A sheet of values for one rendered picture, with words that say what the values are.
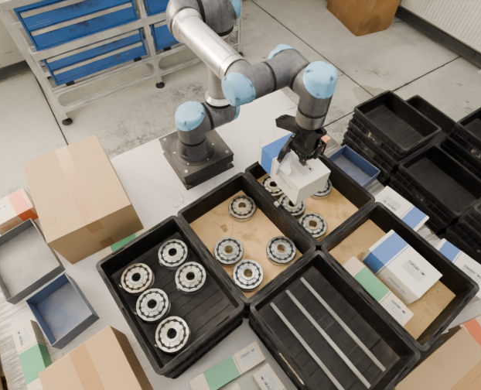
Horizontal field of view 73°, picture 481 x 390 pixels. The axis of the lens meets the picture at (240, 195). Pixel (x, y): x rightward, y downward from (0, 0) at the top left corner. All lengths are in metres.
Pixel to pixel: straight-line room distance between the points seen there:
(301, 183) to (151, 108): 2.13
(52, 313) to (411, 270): 1.23
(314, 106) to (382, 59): 2.85
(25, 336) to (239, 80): 1.06
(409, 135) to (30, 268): 2.03
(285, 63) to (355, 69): 2.61
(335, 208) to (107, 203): 0.85
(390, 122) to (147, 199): 1.50
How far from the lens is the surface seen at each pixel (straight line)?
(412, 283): 1.17
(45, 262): 1.50
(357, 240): 1.27
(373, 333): 1.18
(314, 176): 0.99
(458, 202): 2.17
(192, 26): 0.97
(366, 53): 3.66
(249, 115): 1.76
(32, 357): 1.33
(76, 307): 1.37
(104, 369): 1.12
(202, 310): 1.12
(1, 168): 2.97
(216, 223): 1.22
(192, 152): 1.39
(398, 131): 2.19
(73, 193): 1.35
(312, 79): 0.76
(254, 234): 1.20
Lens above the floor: 1.91
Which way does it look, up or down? 57 degrees down
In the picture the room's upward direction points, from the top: straight up
